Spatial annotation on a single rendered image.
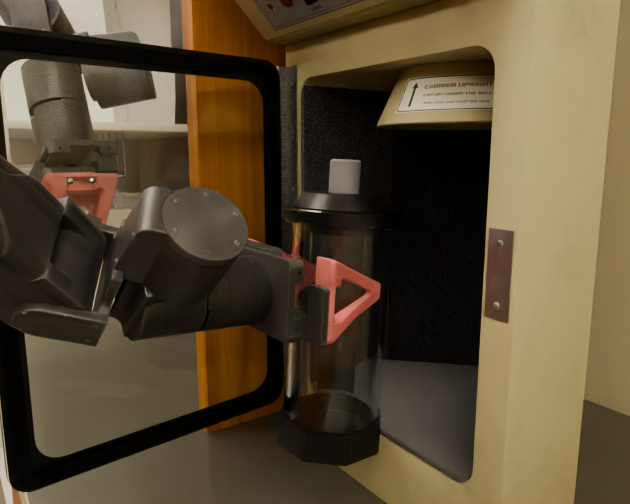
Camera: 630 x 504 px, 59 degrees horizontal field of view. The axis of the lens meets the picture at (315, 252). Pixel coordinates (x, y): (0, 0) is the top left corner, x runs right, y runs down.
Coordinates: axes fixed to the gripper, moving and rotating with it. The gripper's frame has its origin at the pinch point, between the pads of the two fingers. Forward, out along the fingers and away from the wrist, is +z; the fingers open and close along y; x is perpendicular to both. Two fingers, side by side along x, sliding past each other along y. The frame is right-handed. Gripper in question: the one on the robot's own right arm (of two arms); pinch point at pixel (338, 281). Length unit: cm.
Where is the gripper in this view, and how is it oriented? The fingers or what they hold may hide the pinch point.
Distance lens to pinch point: 51.8
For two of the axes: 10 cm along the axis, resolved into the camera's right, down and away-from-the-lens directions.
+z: 8.0, -0.4, 6.0
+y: -6.0, -1.5, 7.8
